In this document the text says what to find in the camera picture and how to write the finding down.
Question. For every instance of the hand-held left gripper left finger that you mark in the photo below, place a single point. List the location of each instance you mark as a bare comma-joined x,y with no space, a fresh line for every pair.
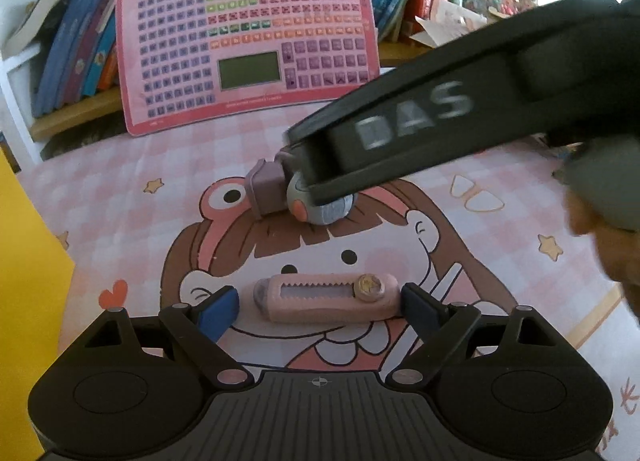
217,313

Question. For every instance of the yellow cardboard box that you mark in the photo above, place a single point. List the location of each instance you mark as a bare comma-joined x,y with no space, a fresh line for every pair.
30,316

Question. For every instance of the pink utility knife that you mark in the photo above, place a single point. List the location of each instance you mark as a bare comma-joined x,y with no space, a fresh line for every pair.
325,308

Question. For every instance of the pink learning tablet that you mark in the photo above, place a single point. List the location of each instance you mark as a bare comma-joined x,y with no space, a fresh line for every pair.
240,31

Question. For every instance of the person's right hand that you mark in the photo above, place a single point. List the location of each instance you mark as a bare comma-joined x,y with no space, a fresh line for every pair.
612,251

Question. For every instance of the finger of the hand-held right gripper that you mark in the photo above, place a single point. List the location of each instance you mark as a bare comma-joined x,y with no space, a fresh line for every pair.
307,156

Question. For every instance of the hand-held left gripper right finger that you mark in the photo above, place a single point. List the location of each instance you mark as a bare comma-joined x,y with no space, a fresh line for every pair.
422,311

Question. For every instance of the white bookshelf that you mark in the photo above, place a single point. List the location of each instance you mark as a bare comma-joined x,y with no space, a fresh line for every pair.
20,91

